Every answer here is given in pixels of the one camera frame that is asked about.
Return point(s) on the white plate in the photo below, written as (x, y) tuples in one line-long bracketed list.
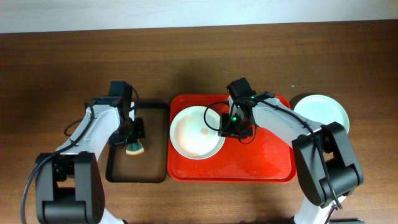
[(193, 133)]

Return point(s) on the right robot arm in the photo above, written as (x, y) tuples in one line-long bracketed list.
[(327, 167)]

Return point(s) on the black small tray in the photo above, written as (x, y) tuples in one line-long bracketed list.
[(151, 165)]

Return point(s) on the light green plate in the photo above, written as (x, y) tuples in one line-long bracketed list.
[(322, 109)]

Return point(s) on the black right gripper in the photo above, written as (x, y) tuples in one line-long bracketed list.
[(232, 133)]

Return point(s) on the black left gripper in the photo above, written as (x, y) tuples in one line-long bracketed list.
[(137, 132)]

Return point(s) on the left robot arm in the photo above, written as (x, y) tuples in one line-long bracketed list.
[(68, 186)]

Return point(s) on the red plastic tray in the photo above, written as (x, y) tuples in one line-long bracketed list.
[(265, 160)]

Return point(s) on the green and orange sponge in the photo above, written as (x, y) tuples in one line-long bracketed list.
[(134, 148)]

